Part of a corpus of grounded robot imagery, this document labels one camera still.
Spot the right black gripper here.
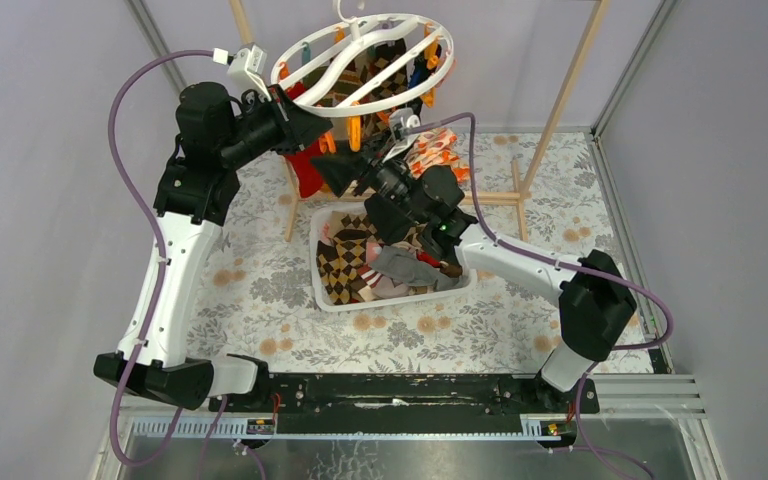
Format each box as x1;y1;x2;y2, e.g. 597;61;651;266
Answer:
309;129;428;227

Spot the red sock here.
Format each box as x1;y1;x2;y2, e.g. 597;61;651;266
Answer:
284;143;325;199
286;81;307;107

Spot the black sock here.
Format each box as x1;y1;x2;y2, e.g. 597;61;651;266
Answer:
364;195;417;244

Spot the grey sock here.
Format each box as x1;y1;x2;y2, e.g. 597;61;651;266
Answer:
369;246;464;291

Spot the white round clip hanger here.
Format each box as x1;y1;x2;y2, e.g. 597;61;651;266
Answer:
268;1;456;118

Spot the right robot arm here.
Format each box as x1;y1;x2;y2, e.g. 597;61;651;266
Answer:
312;153;637;412

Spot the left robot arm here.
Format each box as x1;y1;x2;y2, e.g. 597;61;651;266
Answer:
93;82;332;411

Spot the white laundry basket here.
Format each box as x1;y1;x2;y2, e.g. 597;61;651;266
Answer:
309;202;477;313

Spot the brown argyle sock in basket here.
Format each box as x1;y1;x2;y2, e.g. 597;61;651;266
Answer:
314;211;377;306

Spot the orange patterned cloth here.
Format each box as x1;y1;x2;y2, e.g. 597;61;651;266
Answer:
405;128;471;184

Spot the hanging brown argyle sock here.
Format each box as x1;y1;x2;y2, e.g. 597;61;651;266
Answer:
360;39;409;139

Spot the floral table cloth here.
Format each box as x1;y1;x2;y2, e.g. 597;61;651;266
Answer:
187;132;628;373

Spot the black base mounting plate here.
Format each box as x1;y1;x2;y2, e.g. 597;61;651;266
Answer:
226;373;600;435

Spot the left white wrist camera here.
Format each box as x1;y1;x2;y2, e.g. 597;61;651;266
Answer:
212;43;271;100

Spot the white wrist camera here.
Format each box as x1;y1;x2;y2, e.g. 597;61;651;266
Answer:
384;107;421;160
212;43;271;100

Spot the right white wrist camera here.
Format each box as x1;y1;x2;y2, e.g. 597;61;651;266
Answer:
384;107;421;160

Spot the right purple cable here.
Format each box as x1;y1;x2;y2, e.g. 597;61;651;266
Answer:
410;111;677;480

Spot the purple cable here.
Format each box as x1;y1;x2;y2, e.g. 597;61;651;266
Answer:
410;111;677;480
107;48;233;480

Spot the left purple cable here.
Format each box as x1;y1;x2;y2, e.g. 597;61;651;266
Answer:
107;48;233;480

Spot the wooden drying rack frame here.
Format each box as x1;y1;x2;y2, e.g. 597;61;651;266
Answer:
261;1;610;239

